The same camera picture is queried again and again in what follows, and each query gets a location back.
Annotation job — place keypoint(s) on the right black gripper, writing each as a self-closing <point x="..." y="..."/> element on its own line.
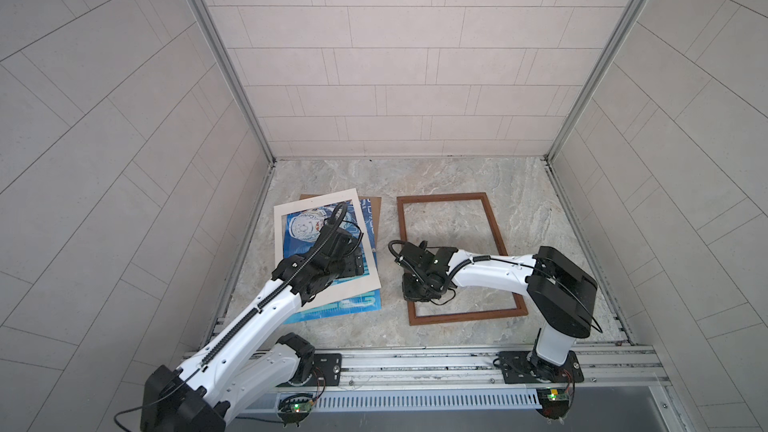
<point x="407" y="295"/>

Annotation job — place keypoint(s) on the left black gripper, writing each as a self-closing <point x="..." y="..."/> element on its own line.
<point x="354" y="262"/>

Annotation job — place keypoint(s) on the brown wooden picture frame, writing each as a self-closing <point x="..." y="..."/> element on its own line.
<point x="520" y="308"/>

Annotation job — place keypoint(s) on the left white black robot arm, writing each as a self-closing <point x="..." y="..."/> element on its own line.
<point x="210" y="389"/>

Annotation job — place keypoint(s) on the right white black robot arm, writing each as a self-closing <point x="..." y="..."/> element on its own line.
<point x="562" y="292"/>

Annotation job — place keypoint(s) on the blue poster photo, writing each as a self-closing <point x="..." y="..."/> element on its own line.
<point x="365" y="302"/>

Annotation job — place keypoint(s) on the brown cardboard backing board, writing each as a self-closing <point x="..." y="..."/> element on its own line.
<point x="306" y="224"/>

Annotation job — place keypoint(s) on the left controller circuit board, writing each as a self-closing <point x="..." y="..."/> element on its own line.
<point x="296" y="404"/>

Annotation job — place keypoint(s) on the controller circuit board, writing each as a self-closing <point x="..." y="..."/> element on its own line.
<point x="554" y="403"/>
<point x="296" y="404"/>

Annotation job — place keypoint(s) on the right controller circuit board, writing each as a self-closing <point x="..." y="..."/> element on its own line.
<point x="554" y="403"/>

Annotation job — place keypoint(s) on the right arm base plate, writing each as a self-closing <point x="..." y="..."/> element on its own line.
<point x="519" y="367"/>

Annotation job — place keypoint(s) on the aluminium mounting rail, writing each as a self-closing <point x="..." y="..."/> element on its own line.
<point x="465" y="376"/>

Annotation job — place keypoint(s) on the right corner aluminium post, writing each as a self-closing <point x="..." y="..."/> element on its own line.
<point x="621" y="31"/>

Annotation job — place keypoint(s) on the corner aluminium post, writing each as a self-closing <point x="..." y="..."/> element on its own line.
<point x="212" y="37"/>
<point x="621" y="31"/>

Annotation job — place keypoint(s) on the left corner aluminium post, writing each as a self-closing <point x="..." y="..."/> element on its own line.
<point x="212" y="37"/>

